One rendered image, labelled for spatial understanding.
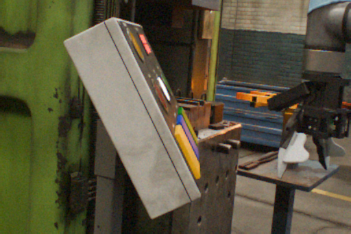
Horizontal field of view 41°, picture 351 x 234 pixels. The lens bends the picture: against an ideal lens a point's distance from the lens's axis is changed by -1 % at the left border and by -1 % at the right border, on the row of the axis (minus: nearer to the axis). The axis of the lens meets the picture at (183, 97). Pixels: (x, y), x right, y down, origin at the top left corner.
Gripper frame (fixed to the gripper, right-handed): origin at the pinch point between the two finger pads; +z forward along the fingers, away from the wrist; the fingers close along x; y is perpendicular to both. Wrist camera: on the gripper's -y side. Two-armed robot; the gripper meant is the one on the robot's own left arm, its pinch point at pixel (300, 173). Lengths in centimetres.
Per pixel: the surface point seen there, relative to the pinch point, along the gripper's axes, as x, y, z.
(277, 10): 666, -575, -96
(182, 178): -34.8, 5.3, -5.0
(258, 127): 313, -286, 65
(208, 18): 35, -71, -32
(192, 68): 30, -71, -14
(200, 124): 16, -49, 0
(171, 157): -36.2, 4.2, -7.9
